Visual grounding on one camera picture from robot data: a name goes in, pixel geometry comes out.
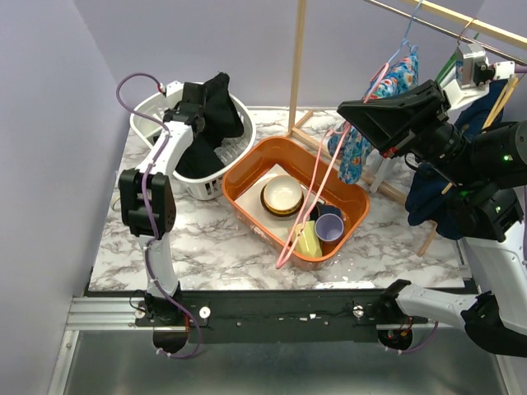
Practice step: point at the blue floral garment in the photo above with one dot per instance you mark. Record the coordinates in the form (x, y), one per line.
(399, 78)

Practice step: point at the white laundry basket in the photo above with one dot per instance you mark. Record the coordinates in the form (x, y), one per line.
(229, 152)

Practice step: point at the white and gold bowl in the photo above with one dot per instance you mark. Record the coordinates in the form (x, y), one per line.
(281, 197)

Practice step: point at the black skirt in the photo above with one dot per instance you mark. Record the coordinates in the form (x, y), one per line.
(221, 121)

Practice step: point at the wooden clothes rack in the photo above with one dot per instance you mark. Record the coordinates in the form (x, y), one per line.
(294, 127)

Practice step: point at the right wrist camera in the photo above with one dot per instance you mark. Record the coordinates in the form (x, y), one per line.
(469, 78)

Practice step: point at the navy blue garment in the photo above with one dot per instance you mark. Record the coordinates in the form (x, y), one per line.
(425, 202)

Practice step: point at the dark blue cup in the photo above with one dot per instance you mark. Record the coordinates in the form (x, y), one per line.
(322, 208)

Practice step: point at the black mounting base bar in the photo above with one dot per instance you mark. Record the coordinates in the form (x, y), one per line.
(269, 316)

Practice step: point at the green hanger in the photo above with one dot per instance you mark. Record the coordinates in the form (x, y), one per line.
(446, 68)

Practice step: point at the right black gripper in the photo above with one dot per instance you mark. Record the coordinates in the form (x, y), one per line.
(394, 124)

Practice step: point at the blue wire hanger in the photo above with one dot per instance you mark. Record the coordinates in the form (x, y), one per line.
(405, 41)

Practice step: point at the orange plastic tub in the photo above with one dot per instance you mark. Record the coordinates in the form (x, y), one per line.
(351, 199)

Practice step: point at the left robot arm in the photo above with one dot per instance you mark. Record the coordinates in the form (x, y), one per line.
(147, 202)

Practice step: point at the white garment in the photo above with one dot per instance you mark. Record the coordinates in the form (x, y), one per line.
(381, 168)

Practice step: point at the yellow cup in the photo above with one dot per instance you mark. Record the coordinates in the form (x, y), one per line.
(306, 242)

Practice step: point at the wooden hanger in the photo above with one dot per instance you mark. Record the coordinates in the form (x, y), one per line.
(498, 103)

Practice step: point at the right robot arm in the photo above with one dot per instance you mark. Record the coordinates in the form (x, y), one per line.
(485, 170)

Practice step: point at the purple cup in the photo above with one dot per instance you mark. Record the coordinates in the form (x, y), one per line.
(329, 228)

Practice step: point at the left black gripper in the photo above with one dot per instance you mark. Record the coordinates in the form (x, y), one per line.
(173, 109)

